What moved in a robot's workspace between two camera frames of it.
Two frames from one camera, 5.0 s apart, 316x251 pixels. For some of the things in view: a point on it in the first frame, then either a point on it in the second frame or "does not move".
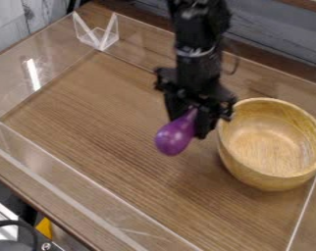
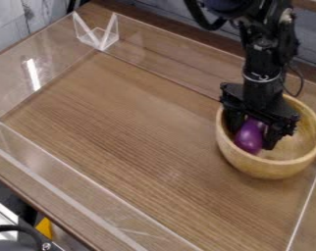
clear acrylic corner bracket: x=97 y=37 does not move
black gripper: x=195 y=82 → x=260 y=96
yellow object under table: x=45 y=226 does not move
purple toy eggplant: x=174 y=135 → x=249 y=136
